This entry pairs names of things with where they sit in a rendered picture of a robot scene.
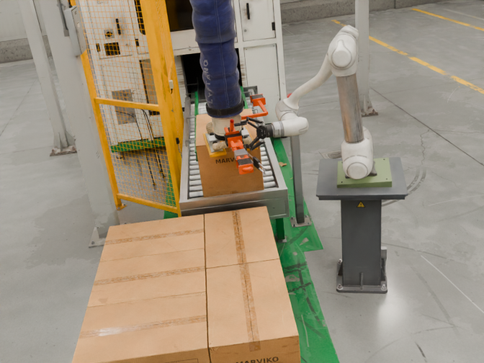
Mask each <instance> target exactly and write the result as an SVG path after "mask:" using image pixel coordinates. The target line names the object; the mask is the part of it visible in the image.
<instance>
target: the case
mask: <svg viewBox="0 0 484 363"><path fill-rule="evenodd" d="M240 114H241V116H244V115H251V114H253V112H252V110H251V109H244V110H243V111H242V113H240ZM210 121H212V118H211V116H209V115H208V114H203V115H197V118H196V150H197V159H198V164H199V169H200V178H201V183H202V192H203V197H213V196H219V195H225V194H235V193H241V192H252V191H259V190H264V178H263V172H262V171H260V170H258V169H257V168H256V167H255V166H254V164H253V168H254V172H252V173H248V174H241V175H240V174H239V170H238V168H237V167H236V159H235V156H234V152H233V151H232V148H228V147H227V148H225V151H226V155H224V156H216V157H212V158H210V155H209V153H208V150H207V146H206V144H205V140H204V137H203V133H207V130H206V124H207V123H208V122H210ZM244 126H246V127H247V128H248V130H249V132H250V134H251V136H252V138H253V139H255V138H256V136H257V135H256V128H254V127H252V126H251V125H249V124H248V123H247V125H244ZM247 152H248V153H249V154H250V155H252V156H253V157H254V156H255V157H257V158H258V159H259V160H260V164H261V165H262V163H261V149H260V146H259V147H257V149H256V150H252V151H247Z"/></svg>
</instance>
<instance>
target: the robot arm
mask: <svg viewBox="0 0 484 363"><path fill-rule="evenodd" d="M358 36H359V33H358V30H357V29H356V28H354V27H352V26H351V25H347V26H345V27H343V28H342V29H341V30H340V31H339V32H338V34H337V35H336V36H335V38H334V39H333V40H332V41H331V44H330V45H329V49H328V52H327V53H326V56H325V59H324V62H323V65H322V66H321V69H320V70H319V72H318V74H317V75H316V76H315V77H314V78H312V79H311V80H309V81H308V82H306V83H305V84H303V85H302V86H300V87H299V88H297V89H296V90H295V91H294V92H293V93H292V94H291V95H290V97H289V98H287V99H283V100H280V101H278V102H277V104H276V107H275V112H276V115H277V118H278V120H279V122H272V124H269V125H263V123H264V122H263V120H256V119H254V118H251V117H246V120H244V121H240V122H239V123H235V124H234V126H235V127H236V126H241V125H247V123H248V124H249V125H251V126H252V127H254V128H256V135H257V136H256V138H255V139H254V140H253V141H252V142H251V143H250V144H245V145H243V147H244V146H246V148H249V149H250V151H252V150H254V149H255V148H257V147H259V146H260V145H261V144H265V141H264V139H265V138H270V137H274V138H278V137H283V136H287V137H291V136H296V135H301V134H303V133H306V132H307V131H308V121H307V119H306V118H304V117H298V116H297V111H298V108H299V107H298V102H299V100H300V98H301V97H302V96H304V95H306V94H307V93H309V92H311V91H313V90H314V89H317V88H318V87H319V86H321V85H323V84H324V83H325V82H326V81H327V80H328V79H329V78H330V77H331V75H332V74H334V76H336V82H337V87H338V93H339V101H340V107H341V116H342V121H343V126H344V141H343V143H342V144H341V155H342V161H343V170H344V172H345V178H346V179H349V178H352V179H363V178H364V177H366V176H377V172H376V171H375V161H373V144H372V136H371V134H370V132H369V130H368V129H367V128H365V127H364V126H362V116H361V110H360V103H359V93H358V87H357V77H356V72H357V69H358V53H357V40H358ZM249 120H250V121H252V122H257V123H259V124H260V126H259V127H258V126H257V125H255V124H253V123H252V122H249ZM260 138H261V139H262V140H261V141H259V142H258V143H257V144H255V143H256V142H257V141H258V140H259V139H260ZM254 144H255V145H254Z"/></svg>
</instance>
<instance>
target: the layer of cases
mask: <svg viewBox="0 0 484 363"><path fill-rule="evenodd" d="M72 363H301V361H300V342H299V334H298V331H297V326H296V322H295V317H294V314H293V311H292V306H291V302H290V297H289V294H288V291H287V285H286V282H285V279H284V274H283V271H282V265H281V262H280V260H279V254H278V251H277V246H276V243H275V239H274V234H273V231H272V226H271V223H270V219H269V214H268V211H267V208H266V206H264V207H254V208H248V209H242V210H231V211H225V212H215V213H209V214H205V218H204V215H193V216H186V217H180V218H170V219H164V220H154V221H148V222H141V223H131V224H125V225H115V226H110V227H109V230H108V233H107V237H106V241H105V244H104V248H103V251H102V256H101V259H100V262H99V266H98V269H97V274H96V277H95V280H94V284H93V287H92V291H91V295H90V298H89V303H88V305H87V309H86V313H85V316H84V321H83V324H82V327H81V331H80V334H79V339H78V342H77V345H76V350H75V352H74V356H73V360H72Z"/></svg>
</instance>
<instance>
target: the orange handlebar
mask: <svg viewBox="0 0 484 363"><path fill-rule="evenodd" d="M258 105H259V106H260V108H261V109H262V111H263V112H260V113H256V114H251V115H244V116H241V120H246V117H251V118H255V117H263V116H267V115H268V111H267V110H266V108H265V106H264V105H263V104H262V102H261V101H258ZM230 145H231V147H232V151H233V152H234V151H235V150H240V149H244V147H243V144H242V142H241V141H240V140H237V143H234V142H233V141H231V142H230ZM252 169H253V167H251V166H250V167H248V168H243V169H242V171H243V172H249V171H251V170H252Z"/></svg>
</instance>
